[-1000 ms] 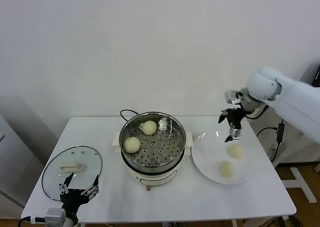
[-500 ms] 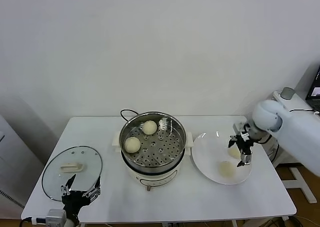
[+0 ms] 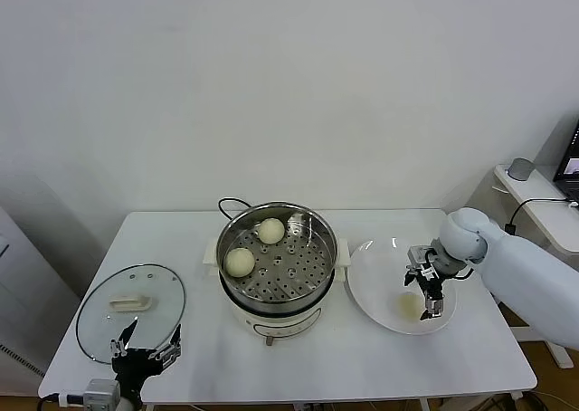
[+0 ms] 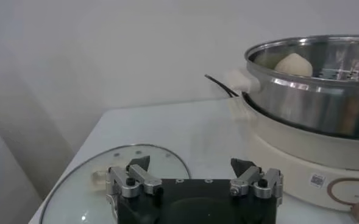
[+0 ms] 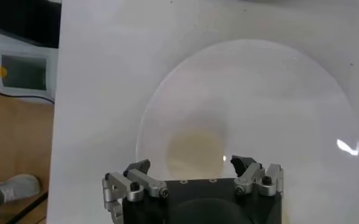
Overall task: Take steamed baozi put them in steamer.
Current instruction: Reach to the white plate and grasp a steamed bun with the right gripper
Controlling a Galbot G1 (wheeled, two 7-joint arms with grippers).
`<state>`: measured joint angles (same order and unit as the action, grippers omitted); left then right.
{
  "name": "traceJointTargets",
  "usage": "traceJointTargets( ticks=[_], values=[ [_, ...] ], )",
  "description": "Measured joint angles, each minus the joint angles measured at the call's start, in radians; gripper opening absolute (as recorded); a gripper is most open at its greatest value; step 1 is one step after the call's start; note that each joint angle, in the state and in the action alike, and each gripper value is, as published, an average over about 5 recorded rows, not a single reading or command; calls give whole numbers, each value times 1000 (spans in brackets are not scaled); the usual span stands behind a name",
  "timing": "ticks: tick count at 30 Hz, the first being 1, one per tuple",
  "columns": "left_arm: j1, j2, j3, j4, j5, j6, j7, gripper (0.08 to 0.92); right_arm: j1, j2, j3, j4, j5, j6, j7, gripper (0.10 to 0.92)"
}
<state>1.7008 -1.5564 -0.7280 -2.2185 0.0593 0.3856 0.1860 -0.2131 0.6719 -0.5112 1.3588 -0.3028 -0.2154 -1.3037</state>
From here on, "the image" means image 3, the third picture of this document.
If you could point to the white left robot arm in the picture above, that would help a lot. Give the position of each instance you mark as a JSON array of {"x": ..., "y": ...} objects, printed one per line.
[{"x": 131, "y": 403}]

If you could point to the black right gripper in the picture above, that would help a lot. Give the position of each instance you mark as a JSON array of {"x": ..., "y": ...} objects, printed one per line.
[{"x": 432, "y": 279}]

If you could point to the white round plate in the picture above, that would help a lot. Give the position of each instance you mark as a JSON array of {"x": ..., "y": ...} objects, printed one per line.
[{"x": 375, "y": 284}]

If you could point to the round glass pot lid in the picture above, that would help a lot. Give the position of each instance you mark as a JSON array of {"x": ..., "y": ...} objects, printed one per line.
[{"x": 135, "y": 280}]

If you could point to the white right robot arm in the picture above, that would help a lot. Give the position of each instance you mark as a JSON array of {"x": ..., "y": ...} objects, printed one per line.
[{"x": 520, "y": 266}]

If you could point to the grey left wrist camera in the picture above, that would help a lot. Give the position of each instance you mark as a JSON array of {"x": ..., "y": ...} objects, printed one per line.
[{"x": 103, "y": 394}]

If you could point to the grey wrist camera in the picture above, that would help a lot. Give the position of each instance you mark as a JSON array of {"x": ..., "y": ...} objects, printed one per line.
[
  {"x": 103, "y": 394},
  {"x": 421, "y": 257}
]

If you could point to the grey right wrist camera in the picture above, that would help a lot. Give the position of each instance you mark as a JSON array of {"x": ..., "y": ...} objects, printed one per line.
[{"x": 421, "y": 257}]

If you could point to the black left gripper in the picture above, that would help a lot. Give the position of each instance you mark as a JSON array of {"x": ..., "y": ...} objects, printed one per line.
[{"x": 135, "y": 366}]

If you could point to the white floor cabinet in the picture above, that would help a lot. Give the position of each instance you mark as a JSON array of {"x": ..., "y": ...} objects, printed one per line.
[{"x": 27, "y": 293}]

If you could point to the white steamed baozi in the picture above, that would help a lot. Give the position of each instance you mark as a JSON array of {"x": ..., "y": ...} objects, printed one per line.
[
  {"x": 406, "y": 304},
  {"x": 271, "y": 231},
  {"x": 240, "y": 262}
]

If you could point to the stainless steel steamer basket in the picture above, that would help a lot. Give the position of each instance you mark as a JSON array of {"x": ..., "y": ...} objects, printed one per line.
[{"x": 294, "y": 266}]

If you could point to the black laptop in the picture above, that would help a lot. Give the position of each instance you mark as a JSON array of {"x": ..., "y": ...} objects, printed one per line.
[{"x": 569, "y": 166}]

